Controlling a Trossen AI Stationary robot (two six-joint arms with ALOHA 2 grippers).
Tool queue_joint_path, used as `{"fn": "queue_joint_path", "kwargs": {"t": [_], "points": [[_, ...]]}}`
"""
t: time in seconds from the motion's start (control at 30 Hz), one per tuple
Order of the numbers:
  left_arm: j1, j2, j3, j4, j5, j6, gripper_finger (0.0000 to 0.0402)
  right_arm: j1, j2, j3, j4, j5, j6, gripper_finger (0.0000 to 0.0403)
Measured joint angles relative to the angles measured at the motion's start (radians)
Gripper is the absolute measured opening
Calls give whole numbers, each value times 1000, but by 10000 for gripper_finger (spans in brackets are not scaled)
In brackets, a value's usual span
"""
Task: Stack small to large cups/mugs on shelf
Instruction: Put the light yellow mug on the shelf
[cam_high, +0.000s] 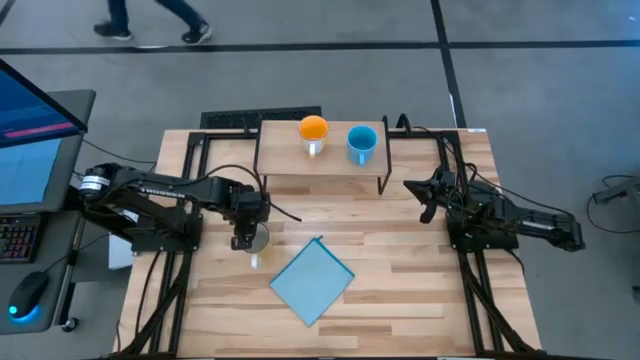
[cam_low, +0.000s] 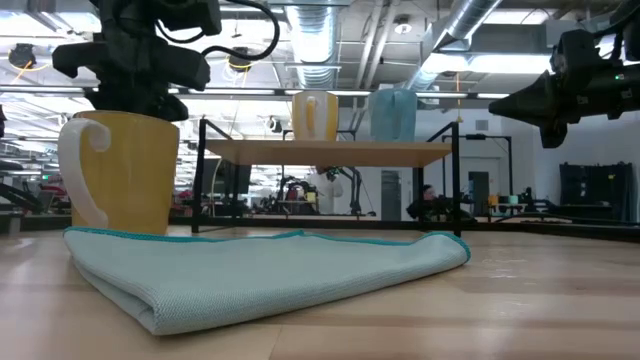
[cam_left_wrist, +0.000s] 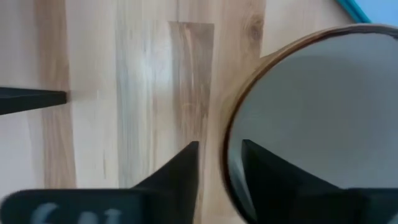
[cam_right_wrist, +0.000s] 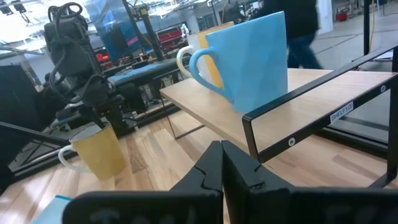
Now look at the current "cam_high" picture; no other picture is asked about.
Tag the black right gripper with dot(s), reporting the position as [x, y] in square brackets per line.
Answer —
[442, 190]

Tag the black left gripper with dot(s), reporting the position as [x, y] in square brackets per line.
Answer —
[252, 207]

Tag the light blue mug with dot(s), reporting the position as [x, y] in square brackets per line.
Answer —
[362, 140]

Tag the yellow white striped mug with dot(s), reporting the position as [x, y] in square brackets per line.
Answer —
[313, 129]

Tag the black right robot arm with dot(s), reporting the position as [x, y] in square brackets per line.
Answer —
[540, 225]

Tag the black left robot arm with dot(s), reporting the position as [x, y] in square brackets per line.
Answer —
[175, 190]

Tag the teal folded microfibre cloth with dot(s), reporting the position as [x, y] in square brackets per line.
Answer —
[312, 282]

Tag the small white box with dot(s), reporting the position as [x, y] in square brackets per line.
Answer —
[119, 255]

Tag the black ribbed floor mat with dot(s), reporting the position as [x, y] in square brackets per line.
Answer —
[230, 118]

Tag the grey computer cart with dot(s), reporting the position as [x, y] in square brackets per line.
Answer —
[70, 165]

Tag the grey floor stand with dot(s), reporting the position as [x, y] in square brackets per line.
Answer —
[620, 192]

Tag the black mouse blue light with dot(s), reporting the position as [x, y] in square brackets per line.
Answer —
[27, 292]

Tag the black backlit keyboard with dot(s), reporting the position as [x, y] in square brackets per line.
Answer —
[17, 240]

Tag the flat blue screen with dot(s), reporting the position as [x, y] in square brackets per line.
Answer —
[25, 170]

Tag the tilted monitor blue screen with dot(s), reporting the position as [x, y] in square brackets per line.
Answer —
[30, 115]

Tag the person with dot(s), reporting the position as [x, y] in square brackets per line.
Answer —
[117, 15]

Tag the wooden shelf black metal frame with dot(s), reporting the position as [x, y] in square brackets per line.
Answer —
[280, 150]

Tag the black aluminium table frame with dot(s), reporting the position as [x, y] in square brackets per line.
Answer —
[191, 150]

